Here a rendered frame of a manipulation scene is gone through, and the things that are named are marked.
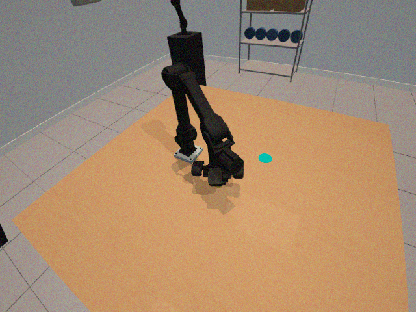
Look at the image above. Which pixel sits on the cyan circle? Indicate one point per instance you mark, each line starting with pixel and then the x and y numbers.
pixel 265 158

